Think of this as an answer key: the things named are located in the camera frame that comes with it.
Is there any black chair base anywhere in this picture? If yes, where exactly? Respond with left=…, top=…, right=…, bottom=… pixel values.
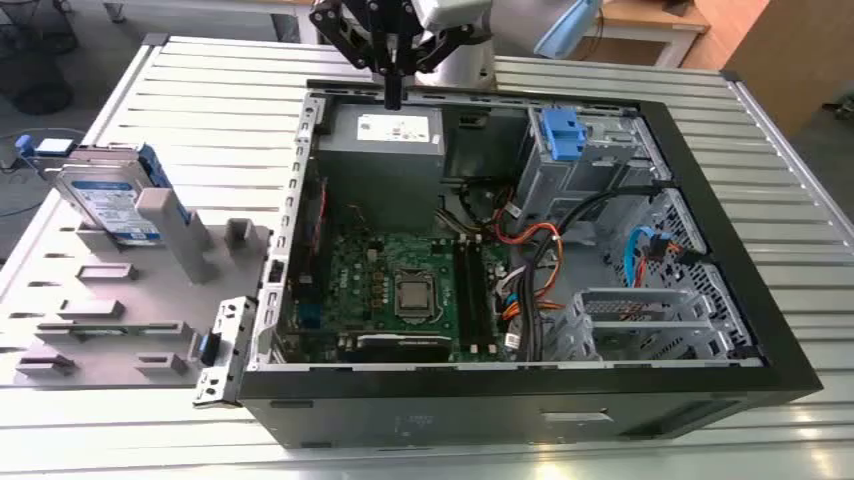
left=825, top=89, right=854, bottom=119

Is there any black wire mesh bin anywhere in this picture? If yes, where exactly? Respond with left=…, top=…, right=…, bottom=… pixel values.
left=0, top=0, right=79, bottom=117

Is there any orange wire bundle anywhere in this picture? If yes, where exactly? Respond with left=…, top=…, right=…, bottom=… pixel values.
left=490, top=187, right=567, bottom=321

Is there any metal drive cage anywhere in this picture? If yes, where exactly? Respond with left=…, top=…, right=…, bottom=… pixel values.
left=516, top=104, right=671, bottom=222

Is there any blue floor cable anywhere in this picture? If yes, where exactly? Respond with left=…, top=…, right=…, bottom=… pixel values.
left=0, top=126, right=86, bottom=221

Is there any grey parts rack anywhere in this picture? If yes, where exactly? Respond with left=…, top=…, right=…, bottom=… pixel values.
left=0, top=188, right=274, bottom=391

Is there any yellow black wire bundle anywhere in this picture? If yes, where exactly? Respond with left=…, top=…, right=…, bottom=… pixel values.
left=433, top=207, right=485, bottom=237

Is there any brown wooden cabinet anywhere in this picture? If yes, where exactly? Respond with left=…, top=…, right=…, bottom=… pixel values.
left=723, top=0, right=854, bottom=136

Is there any metal disk bay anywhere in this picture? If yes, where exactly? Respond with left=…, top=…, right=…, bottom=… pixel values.
left=565, top=287, right=759, bottom=362

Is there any grey metal card bracket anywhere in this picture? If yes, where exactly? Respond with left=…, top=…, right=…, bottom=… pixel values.
left=190, top=294, right=260, bottom=410

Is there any silver CPU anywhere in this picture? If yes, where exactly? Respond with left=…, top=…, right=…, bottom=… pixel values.
left=397, top=279, right=436, bottom=310

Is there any black PC case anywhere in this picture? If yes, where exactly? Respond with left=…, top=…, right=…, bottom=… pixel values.
left=236, top=77, right=823, bottom=449

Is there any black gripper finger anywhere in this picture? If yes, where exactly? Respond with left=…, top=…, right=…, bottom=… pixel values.
left=308, top=0, right=396, bottom=111
left=393, top=0, right=494, bottom=111

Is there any green RAM stick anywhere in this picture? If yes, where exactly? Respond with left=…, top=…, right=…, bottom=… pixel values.
left=33, top=320, right=180, bottom=337

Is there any grey power supply unit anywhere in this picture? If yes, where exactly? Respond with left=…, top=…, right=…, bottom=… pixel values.
left=312, top=102, right=446, bottom=236

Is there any thin red wire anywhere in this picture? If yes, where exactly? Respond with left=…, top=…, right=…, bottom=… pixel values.
left=297, top=175, right=329, bottom=287

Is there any hard disk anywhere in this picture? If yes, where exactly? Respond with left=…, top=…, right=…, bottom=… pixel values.
left=11, top=133, right=196, bottom=247

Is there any blue plastic drive latch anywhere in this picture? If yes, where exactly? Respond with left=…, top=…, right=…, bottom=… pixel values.
left=540, top=107, right=589, bottom=163

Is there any green motherboard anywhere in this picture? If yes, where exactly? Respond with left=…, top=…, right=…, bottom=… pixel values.
left=276, top=230, right=525, bottom=365

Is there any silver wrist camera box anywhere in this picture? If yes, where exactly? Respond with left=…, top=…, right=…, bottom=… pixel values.
left=412, top=0, right=492, bottom=31

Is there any wooden desk white frame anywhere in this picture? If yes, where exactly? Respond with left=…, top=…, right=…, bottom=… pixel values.
left=579, top=0, right=712, bottom=69
left=269, top=0, right=321, bottom=49

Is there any metal CPU socket cover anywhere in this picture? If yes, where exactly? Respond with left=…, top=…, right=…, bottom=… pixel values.
left=389, top=267, right=446, bottom=322

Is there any black graphics card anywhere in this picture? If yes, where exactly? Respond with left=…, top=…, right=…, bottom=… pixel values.
left=336, top=332, right=452, bottom=364

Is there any black RAM slot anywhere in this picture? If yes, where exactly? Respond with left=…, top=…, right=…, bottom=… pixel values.
left=453, top=238, right=482, bottom=357
left=469, top=238, right=500, bottom=357

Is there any disk power wire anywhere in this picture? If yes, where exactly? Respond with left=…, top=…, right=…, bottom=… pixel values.
left=636, top=230, right=715, bottom=290

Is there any blue data wire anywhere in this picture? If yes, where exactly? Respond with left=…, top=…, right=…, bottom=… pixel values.
left=624, top=224, right=661, bottom=290

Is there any black cable bundle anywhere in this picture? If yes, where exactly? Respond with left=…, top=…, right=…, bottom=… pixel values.
left=516, top=184, right=671, bottom=362

